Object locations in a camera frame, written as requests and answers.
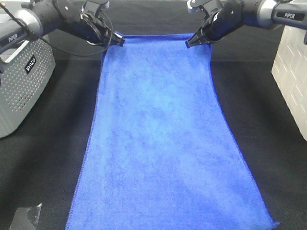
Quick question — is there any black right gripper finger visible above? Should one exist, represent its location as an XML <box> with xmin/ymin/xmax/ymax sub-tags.
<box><xmin>185</xmin><ymin>30</ymin><xmax>211</xmax><ymax>48</ymax></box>

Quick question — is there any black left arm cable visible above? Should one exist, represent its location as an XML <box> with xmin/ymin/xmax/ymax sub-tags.
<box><xmin>0</xmin><ymin>0</ymin><xmax>115</xmax><ymax>58</ymax></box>

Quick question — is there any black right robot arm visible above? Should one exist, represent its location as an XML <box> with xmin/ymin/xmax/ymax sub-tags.
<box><xmin>185</xmin><ymin>0</ymin><xmax>307</xmax><ymax>48</ymax></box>

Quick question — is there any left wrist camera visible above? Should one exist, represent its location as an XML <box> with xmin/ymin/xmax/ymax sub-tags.
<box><xmin>83</xmin><ymin>0</ymin><xmax>110</xmax><ymax>15</ymax></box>

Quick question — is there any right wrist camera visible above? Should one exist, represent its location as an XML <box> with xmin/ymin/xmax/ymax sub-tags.
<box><xmin>187</xmin><ymin>0</ymin><xmax>210</xmax><ymax>13</ymax></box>

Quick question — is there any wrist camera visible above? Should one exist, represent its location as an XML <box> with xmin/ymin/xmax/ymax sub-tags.
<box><xmin>83</xmin><ymin>0</ymin><xmax>110</xmax><ymax>15</ymax></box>
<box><xmin>187</xmin><ymin>0</ymin><xmax>210</xmax><ymax>13</ymax></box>

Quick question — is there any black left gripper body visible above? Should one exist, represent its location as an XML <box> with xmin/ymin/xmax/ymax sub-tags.
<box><xmin>54</xmin><ymin>0</ymin><xmax>112</xmax><ymax>45</ymax></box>

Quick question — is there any black table cloth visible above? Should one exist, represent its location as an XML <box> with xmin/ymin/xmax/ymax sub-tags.
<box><xmin>0</xmin><ymin>0</ymin><xmax>307</xmax><ymax>230</ymax></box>

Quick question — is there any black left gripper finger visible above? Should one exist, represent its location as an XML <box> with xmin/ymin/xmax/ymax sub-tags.
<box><xmin>110</xmin><ymin>32</ymin><xmax>125</xmax><ymax>47</ymax></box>

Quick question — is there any blue microfibre towel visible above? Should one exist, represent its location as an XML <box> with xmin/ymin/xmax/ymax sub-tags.
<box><xmin>66</xmin><ymin>34</ymin><xmax>279</xmax><ymax>230</ymax></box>

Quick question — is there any white woven storage box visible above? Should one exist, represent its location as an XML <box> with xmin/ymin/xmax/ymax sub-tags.
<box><xmin>272</xmin><ymin>26</ymin><xmax>307</xmax><ymax>139</ymax></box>

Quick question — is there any clear tape strip left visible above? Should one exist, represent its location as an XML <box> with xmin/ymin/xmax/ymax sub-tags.
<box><xmin>9</xmin><ymin>203</ymin><xmax>42</xmax><ymax>230</ymax></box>

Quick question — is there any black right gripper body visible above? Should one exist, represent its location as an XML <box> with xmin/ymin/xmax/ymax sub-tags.
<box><xmin>199</xmin><ymin>0</ymin><xmax>244</xmax><ymax>43</ymax></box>

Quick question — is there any grey perforated laundry basket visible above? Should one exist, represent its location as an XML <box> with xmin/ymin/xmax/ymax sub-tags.
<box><xmin>0</xmin><ymin>13</ymin><xmax>57</xmax><ymax>139</ymax></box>

